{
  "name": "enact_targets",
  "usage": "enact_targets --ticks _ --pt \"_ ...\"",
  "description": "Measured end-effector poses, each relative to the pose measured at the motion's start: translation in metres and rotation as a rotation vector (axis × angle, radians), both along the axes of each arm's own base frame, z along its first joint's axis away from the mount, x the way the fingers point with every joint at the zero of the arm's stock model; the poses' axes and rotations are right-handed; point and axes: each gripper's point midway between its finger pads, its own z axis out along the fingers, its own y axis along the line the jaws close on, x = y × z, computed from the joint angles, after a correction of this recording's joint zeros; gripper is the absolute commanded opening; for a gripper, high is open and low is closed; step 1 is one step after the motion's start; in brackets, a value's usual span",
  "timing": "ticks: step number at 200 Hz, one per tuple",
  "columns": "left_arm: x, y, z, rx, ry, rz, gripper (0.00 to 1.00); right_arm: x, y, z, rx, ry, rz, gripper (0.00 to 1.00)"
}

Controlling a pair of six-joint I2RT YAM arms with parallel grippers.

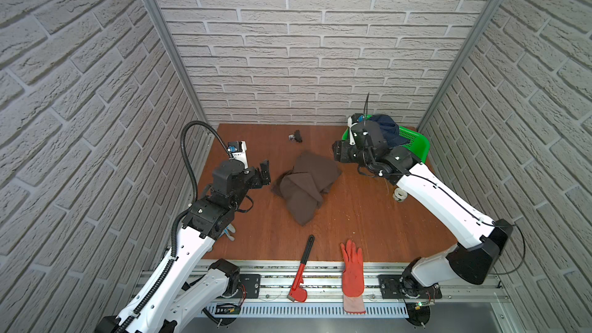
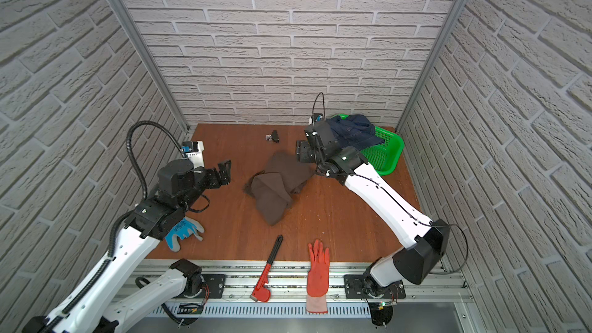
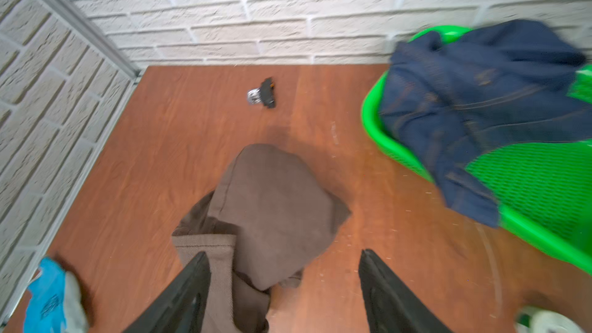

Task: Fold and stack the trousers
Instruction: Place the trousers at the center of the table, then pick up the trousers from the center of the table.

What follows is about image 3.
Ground small black relay component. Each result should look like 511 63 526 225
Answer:
247 78 276 109

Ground white tape roll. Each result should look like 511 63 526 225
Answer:
514 306 584 333

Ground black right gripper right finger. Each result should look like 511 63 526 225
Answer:
359 249 451 333

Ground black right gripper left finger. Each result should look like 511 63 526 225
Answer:
124 251 211 333

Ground blue grey work glove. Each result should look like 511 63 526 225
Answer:
23 257 89 333

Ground dark blue jeans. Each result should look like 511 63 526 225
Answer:
379 19 591 228

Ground brown trousers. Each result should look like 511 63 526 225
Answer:
172 144 350 332

